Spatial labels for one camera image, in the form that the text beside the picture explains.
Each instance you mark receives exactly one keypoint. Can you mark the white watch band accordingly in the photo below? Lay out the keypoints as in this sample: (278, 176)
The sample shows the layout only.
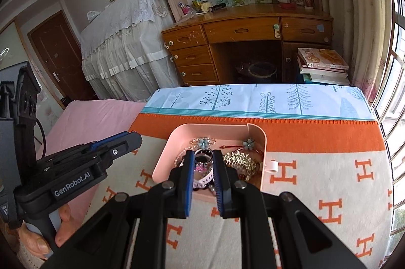
(204, 182)

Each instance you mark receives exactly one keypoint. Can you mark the window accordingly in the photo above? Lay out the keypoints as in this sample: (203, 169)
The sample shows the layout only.
(395, 66)

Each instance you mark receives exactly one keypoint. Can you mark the wooden desk with drawers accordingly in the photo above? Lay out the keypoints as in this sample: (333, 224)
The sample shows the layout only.
(240, 30)

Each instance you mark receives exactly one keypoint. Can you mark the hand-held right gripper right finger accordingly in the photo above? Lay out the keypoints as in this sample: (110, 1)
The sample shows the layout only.
(218, 183)

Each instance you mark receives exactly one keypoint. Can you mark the beige curtain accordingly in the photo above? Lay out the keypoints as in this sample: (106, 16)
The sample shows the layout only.
(348, 3)

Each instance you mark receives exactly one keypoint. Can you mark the dark wastebasket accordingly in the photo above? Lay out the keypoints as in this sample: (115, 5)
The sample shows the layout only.
(262, 72)

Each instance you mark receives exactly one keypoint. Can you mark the orange grey printed blanket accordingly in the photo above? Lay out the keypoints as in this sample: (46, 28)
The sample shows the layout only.
(316, 167)

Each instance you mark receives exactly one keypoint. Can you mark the small white loop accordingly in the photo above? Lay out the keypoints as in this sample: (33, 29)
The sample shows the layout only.
(272, 167)

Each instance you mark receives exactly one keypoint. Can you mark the brown wooden door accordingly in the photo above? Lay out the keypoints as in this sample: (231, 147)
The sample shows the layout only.
(53, 47)

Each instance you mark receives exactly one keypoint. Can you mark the white lace covered furniture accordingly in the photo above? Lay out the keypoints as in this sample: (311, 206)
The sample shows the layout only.
(126, 44)

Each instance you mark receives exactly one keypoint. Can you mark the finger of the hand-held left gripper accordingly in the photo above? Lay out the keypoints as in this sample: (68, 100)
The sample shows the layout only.
(126, 144)
(107, 140)

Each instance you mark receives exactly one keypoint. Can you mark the person's left hand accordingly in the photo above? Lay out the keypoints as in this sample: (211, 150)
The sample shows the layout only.
(65, 224)

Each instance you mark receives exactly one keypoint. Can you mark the pink box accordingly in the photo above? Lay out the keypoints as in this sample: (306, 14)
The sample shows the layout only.
(215, 131)

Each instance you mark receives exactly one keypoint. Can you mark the black flashlight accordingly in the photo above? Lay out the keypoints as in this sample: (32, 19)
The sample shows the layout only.
(218, 6)

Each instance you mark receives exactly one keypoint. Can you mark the gold rhinestone hair clip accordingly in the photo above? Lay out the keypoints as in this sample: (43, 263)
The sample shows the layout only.
(240, 159)

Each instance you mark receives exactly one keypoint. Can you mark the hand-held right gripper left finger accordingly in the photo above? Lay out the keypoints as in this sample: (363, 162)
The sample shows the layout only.
(189, 183)

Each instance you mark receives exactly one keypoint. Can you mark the blue flower earring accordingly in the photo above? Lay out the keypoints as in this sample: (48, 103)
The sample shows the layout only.
(250, 144)
(205, 142)

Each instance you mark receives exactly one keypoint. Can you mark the pink bed sheet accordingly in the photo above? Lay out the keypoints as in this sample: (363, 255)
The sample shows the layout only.
(95, 117)

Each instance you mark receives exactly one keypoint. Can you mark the stack of large books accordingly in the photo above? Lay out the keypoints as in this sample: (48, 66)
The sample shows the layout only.
(322, 66)

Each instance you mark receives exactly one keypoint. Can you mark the glossy wardrobe door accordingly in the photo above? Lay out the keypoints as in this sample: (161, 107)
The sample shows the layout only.
(12, 50)

